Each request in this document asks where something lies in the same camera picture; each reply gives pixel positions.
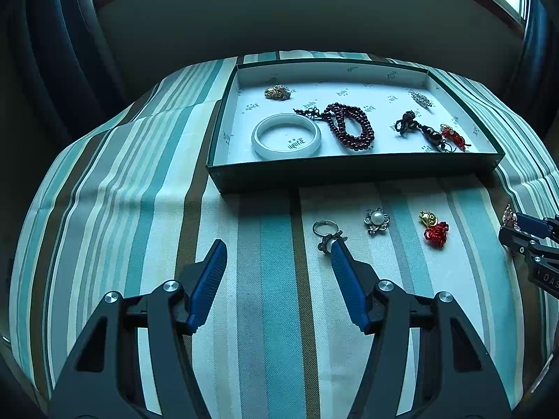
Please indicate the dark blue curtain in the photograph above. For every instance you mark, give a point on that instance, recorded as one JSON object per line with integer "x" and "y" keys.
{"x": 56, "y": 52}
{"x": 539, "y": 52}

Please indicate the dark green printed-liner tray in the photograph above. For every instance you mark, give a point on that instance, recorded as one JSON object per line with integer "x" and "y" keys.
{"x": 349, "y": 172}

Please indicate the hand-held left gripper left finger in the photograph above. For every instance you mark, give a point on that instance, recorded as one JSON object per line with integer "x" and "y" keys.
{"x": 205, "y": 288}

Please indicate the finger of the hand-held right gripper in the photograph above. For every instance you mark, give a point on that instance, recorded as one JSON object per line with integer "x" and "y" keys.
{"x": 513, "y": 238}
{"x": 530, "y": 225}

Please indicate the small silver pearl ornament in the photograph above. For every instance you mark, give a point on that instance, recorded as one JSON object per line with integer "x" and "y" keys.
{"x": 509, "y": 216}

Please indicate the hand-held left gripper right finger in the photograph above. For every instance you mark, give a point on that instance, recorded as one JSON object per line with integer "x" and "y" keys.
{"x": 345, "y": 279}

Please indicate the black knot bead pendant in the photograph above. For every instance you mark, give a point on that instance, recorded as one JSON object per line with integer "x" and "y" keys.
{"x": 406, "y": 124}

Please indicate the white jade bangle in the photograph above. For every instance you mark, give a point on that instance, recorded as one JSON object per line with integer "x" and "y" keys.
{"x": 284, "y": 153}

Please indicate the red knot gold charm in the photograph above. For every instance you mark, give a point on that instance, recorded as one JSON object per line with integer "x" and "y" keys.
{"x": 436, "y": 232}
{"x": 454, "y": 137}

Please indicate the silver pearl flower brooch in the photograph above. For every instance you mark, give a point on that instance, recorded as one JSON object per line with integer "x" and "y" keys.
{"x": 377, "y": 219}

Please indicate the striped teal tablecloth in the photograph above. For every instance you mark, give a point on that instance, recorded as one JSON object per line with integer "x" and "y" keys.
{"x": 131, "y": 227}

